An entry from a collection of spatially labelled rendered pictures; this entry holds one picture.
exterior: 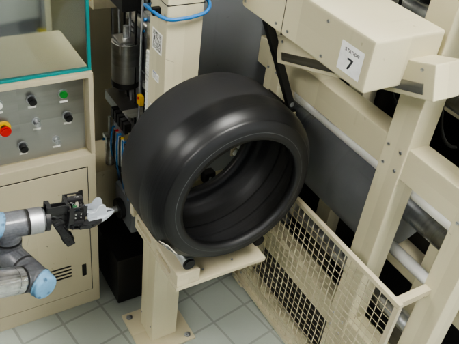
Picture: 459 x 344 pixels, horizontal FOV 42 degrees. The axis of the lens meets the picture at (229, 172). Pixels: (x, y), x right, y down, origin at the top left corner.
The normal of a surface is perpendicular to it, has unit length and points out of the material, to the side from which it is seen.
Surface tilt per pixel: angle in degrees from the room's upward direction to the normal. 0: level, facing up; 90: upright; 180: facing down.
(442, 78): 72
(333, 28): 90
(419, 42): 90
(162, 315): 90
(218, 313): 0
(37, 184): 90
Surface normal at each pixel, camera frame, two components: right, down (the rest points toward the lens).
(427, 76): -0.86, 0.23
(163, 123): -0.51, -0.43
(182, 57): 0.50, 0.57
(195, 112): -0.28, -0.61
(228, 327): 0.11, -0.79
